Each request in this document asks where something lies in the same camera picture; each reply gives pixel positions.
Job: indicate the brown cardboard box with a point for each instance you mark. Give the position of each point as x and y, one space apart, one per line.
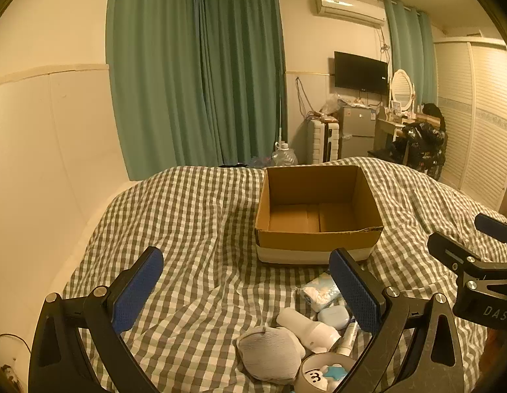
319 238

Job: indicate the small photo frame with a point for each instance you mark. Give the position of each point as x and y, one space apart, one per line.
395 107

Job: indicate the white power strip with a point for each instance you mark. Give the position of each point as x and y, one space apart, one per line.
8 372

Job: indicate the white round face toy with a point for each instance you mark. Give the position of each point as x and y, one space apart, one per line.
313 376

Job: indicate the white oval mirror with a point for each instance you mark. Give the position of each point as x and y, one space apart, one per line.
401 88

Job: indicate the grey white checkered blanket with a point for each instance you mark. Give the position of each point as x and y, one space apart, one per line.
196 233

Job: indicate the narrow green curtain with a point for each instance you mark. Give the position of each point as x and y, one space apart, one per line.
413 57

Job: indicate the clear plastic bag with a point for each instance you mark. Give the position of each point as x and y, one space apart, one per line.
332 104

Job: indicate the blue white tissue packet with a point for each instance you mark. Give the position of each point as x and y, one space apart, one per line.
319 290

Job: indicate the white air conditioner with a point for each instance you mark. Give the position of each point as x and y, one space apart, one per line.
347 8

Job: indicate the black wall television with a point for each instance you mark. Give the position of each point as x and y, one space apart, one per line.
360 71

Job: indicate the pale blue earbuds case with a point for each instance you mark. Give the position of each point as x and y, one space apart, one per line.
331 316

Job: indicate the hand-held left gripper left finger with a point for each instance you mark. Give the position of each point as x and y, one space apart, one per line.
134 294

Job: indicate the wide green curtain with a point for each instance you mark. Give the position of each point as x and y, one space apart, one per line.
155 90
245 90

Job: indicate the white tape roll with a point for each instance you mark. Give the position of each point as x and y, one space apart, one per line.
319 358

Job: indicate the pale sock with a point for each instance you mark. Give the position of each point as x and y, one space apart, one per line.
265 352

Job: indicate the white louvred wardrobe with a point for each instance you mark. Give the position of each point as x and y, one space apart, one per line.
478 123

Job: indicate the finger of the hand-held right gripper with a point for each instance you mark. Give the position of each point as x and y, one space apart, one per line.
452 251
494 226

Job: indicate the white cosmetic tube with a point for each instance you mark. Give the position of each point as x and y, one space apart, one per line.
347 337

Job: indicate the large clear water bottle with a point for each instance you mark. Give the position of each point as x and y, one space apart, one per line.
284 157

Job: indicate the blue star toy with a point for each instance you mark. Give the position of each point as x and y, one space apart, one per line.
334 372

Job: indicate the small grey fridge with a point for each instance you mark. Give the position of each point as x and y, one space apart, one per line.
358 131

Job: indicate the white dressing table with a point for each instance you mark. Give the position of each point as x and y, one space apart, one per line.
390 129

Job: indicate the white cylindrical handheld device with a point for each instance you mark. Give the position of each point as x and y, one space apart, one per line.
302 327

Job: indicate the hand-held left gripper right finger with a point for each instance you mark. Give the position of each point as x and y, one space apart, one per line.
356 294

